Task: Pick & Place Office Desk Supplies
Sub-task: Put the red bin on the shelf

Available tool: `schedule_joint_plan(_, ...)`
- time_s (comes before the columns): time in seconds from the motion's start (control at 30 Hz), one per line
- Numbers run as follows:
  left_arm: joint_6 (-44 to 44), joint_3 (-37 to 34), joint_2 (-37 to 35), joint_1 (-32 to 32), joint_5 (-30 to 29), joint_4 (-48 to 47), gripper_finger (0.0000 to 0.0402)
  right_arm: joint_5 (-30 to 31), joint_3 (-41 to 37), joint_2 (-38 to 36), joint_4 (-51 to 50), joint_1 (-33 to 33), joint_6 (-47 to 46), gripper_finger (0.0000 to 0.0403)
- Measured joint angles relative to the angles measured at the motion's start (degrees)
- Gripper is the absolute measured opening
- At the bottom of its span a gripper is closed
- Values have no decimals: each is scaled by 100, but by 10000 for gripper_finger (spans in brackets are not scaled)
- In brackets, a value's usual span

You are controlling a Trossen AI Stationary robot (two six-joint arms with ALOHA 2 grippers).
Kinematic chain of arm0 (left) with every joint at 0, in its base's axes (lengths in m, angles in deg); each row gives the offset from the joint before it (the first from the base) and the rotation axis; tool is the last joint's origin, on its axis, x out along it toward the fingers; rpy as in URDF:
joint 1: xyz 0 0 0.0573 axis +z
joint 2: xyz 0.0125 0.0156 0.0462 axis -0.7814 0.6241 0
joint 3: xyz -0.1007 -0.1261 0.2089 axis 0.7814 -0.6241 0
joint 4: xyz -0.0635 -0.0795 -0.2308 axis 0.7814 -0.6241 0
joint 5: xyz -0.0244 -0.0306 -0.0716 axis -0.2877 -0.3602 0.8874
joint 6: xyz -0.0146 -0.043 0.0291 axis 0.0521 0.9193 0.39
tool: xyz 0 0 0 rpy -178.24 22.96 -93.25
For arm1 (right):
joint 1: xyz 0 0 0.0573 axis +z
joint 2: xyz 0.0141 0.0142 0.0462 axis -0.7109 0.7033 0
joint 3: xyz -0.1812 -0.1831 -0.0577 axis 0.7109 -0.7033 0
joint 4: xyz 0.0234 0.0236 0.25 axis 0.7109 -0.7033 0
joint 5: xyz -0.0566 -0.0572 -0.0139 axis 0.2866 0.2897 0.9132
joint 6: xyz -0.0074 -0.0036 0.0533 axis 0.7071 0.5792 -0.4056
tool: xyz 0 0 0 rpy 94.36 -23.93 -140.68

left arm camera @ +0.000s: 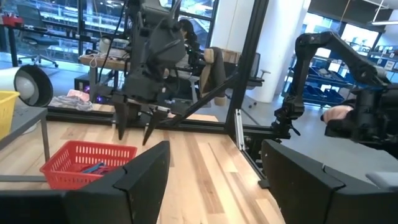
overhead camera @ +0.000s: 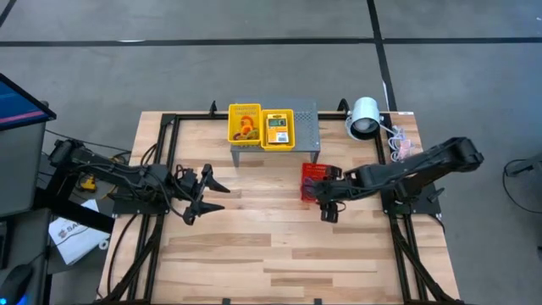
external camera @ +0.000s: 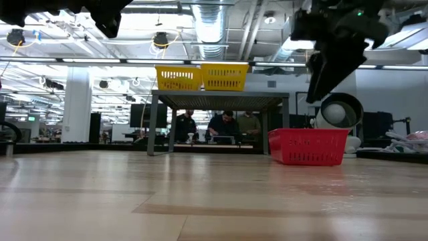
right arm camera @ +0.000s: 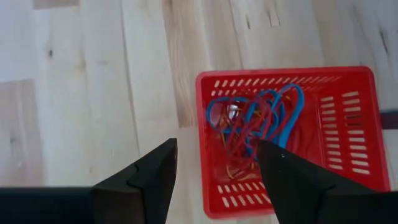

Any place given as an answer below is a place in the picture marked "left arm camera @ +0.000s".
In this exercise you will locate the person's hand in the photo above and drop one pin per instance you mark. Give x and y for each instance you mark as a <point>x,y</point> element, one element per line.
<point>337,112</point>

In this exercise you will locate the person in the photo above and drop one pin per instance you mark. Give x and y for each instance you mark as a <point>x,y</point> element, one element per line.
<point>186,31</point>

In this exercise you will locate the dark red rubber band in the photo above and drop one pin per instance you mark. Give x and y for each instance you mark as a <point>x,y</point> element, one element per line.
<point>104,171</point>

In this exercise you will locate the blue storage rack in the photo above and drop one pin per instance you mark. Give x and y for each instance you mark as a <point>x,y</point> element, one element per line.
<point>323,81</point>

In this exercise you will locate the wooden background desk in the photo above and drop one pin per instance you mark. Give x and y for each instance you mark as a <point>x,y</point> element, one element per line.
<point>105,62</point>

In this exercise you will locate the yellow plastic basket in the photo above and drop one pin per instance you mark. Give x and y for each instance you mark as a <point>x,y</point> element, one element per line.
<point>6,112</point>

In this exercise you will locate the white building pillar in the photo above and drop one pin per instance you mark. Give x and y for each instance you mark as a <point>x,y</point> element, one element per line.
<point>280,46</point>

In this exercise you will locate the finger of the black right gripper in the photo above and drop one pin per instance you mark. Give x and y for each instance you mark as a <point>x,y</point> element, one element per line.
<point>155,124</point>
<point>122,115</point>

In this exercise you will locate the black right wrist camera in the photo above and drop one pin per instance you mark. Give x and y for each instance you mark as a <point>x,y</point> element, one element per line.
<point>168,43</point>

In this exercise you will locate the silver aluminium bar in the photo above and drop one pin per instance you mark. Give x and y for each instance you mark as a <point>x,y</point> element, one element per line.
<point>239,130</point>

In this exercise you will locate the black aluminium rig frame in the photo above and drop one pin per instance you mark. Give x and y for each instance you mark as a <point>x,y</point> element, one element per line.
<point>245,62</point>

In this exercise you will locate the black office chair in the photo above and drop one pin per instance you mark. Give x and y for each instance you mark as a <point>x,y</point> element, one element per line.
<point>37,18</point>
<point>256,71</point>

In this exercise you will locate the blue rubber band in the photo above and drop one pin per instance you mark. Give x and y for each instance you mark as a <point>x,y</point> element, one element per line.
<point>93,167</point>

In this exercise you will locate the red plastic basket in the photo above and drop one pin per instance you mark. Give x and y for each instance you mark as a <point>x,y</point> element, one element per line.
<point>68,180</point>

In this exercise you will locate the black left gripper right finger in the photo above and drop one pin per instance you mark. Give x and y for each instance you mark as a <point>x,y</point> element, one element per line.
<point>311,202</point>

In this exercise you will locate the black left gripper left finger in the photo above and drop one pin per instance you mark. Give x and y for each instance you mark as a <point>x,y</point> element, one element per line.
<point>93,205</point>

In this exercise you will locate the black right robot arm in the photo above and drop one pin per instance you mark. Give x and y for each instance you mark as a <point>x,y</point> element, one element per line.
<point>140,37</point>

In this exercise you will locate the chair with brown coat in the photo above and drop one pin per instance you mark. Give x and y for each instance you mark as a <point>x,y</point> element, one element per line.
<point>214,71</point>

